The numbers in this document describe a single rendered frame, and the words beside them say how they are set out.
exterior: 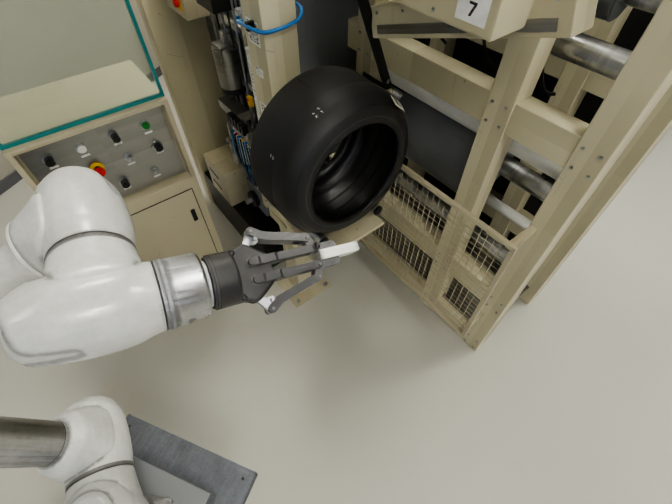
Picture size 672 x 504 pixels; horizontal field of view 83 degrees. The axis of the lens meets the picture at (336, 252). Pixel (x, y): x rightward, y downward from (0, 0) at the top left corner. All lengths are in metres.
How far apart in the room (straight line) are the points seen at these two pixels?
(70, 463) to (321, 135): 1.05
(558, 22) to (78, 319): 1.09
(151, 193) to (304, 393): 1.24
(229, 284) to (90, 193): 0.22
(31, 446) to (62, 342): 0.68
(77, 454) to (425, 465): 1.46
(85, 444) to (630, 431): 2.32
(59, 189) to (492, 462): 2.02
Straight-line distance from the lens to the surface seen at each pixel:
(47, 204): 0.60
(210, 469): 1.45
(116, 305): 0.47
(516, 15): 1.12
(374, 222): 1.67
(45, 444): 1.17
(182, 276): 0.49
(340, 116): 1.16
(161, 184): 1.87
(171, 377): 2.33
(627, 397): 2.62
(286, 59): 1.45
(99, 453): 1.23
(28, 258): 0.60
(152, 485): 1.42
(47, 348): 0.49
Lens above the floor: 2.03
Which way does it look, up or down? 52 degrees down
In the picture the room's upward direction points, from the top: straight up
